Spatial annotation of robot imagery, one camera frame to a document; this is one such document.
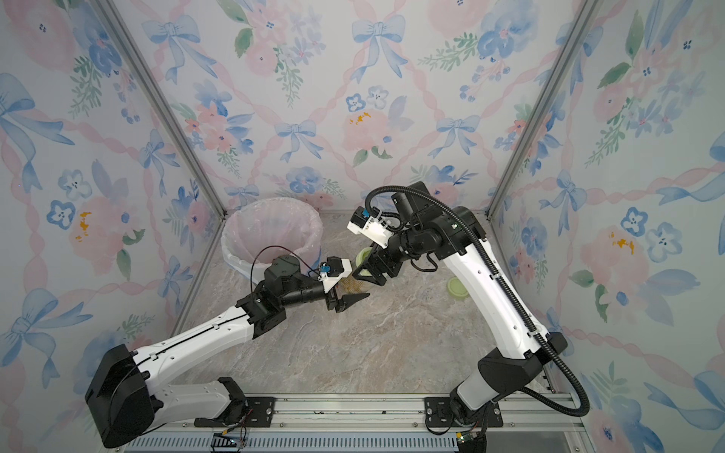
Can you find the aluminium corner post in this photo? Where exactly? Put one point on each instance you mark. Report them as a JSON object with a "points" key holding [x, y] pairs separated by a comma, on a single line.
{"points": [[110, 17], [574, 40]]}

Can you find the grey mesh trash bin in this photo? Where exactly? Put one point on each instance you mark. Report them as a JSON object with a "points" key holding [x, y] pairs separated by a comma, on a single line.
{"points": [[244, 269]]}

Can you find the green lid jar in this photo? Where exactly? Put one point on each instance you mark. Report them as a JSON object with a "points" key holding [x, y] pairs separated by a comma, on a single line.
{"points": [[356, 284]]}

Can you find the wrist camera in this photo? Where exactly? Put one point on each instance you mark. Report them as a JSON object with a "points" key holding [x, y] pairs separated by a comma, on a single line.
{"points": [[332, 270], [371, 226]]}

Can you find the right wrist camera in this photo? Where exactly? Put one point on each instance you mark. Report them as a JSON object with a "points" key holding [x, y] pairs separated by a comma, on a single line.
{"points": [[371, 226]]}

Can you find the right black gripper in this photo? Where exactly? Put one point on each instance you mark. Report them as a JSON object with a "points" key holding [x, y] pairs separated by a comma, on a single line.
{"points": [[379, 276]]}

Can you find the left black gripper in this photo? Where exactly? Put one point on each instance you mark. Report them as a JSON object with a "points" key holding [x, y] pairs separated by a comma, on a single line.
{"points": [[344, 303]]}

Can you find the light green jar lid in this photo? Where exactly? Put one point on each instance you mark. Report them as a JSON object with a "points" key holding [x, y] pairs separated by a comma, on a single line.
{"points": [[456, 288]]}

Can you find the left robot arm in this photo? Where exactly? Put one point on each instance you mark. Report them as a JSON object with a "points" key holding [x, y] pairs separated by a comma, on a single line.
{"points": [[132, 391]]}

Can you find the right aluminium corner post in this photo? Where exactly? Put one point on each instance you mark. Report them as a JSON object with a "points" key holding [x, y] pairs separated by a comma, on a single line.
{"points": [[574, 40]]}

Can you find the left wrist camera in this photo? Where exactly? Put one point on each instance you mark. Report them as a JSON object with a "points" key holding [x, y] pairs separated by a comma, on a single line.
{"points": [[332, 270]]}

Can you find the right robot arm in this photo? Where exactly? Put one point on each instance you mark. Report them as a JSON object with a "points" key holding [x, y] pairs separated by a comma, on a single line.
{"points": [[424, 227]]}

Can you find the left aluminium corner post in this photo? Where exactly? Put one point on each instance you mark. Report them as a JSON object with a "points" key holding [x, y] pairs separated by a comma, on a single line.
{"points": [[110, 17]]}

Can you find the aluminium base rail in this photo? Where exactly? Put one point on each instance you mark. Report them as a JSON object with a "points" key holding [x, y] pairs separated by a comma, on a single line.
{"points": [[376, 423]]}

